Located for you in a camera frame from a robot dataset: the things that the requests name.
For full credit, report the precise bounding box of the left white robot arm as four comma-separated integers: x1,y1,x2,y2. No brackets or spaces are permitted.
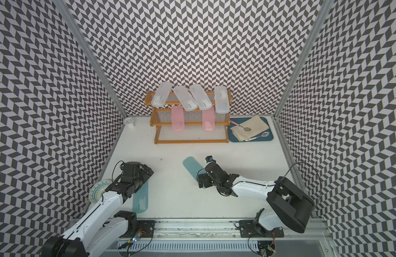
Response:
41,162,154,257

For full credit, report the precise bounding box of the small clear plastic cup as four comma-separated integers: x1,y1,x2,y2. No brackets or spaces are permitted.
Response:
124,117,135,129

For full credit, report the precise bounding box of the metal spoon pink handle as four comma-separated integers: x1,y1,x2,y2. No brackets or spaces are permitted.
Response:
230,122,252,132

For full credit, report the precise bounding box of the round patterned plate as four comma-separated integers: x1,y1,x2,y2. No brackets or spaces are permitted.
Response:
89,179,112,204

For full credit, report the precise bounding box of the orange wooden three-tier shelf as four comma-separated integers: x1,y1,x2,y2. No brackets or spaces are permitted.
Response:
150,93,230,144

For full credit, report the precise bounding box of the metal spoon white handle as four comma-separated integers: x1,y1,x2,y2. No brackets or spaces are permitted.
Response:
245,131,270,142

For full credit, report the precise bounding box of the teal pencil case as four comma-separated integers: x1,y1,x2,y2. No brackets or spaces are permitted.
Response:
132,182,149,214
183,156,206,182

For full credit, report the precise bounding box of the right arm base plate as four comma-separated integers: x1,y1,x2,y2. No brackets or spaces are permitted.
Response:
238,220,284,238

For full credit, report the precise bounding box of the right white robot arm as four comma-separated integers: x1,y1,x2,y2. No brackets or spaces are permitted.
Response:
196,156,314,237

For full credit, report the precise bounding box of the beige folded cloth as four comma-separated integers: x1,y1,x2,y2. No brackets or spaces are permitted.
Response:
230,115,270,142

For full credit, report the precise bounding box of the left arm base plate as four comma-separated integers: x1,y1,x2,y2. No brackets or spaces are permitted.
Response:
123,220,156,238

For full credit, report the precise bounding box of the clear pencil case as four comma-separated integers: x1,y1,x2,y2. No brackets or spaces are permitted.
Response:
151,82,174,108
214,86,230,114
189,84,213,111
173,86,198,111

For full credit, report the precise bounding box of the aluminium front rail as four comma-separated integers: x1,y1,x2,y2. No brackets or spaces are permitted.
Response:
61,218,334,242

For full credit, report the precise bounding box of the pink pencil case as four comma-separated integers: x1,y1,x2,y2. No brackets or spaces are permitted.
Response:
202,107,215,132
171,106,185,133

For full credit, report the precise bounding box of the teal rectangular tray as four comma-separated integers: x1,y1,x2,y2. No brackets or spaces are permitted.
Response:
228,117,274,143

